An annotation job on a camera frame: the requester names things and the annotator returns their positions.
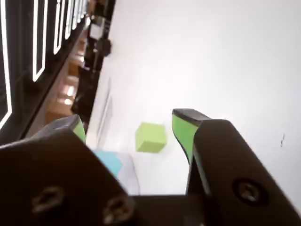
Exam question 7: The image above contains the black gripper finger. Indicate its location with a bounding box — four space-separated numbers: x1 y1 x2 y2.
0 114 136 226
171 108 301 226

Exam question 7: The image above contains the black panel with light strips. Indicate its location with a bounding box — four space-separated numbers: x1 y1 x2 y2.
0 0 95 142

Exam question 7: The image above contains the teal cartoon trash bin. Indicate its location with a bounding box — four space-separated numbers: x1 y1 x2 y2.
92 149 142 196

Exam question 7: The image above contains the dark office furniture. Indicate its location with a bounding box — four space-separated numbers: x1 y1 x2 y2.
70 0 116 127

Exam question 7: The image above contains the green cube block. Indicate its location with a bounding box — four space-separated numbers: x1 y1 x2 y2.
135 122 167 153

